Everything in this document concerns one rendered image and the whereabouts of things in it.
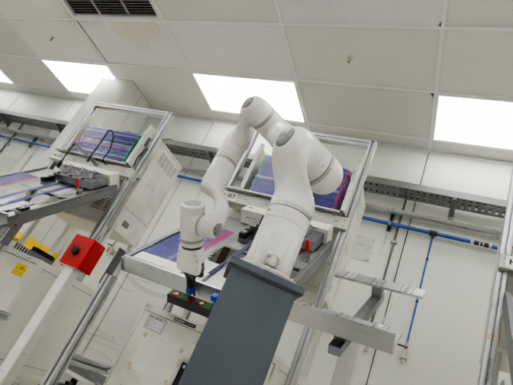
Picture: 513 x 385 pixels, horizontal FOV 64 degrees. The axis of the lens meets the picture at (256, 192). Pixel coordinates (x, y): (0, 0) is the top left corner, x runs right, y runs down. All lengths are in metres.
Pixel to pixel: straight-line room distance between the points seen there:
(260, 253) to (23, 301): 1.81
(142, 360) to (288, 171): 1.21
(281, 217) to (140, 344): 1.16
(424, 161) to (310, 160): 3.07
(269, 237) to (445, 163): 3.23
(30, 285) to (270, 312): 1.84
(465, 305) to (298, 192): 2.62
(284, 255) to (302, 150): 0.28
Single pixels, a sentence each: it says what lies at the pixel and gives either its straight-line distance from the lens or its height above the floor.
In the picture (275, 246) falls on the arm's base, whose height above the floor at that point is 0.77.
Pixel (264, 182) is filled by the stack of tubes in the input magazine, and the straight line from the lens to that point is 2.29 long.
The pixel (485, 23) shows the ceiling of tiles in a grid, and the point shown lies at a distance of 3.20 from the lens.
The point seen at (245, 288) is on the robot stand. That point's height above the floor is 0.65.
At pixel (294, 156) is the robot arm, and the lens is 1.08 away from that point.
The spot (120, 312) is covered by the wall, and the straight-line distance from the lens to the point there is 4.20.
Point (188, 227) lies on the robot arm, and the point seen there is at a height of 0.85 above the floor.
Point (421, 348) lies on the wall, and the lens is 3.42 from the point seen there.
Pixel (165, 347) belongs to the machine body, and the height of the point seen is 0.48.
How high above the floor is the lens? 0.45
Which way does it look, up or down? 24 degrees up
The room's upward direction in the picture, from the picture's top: 25 degrees clockwise
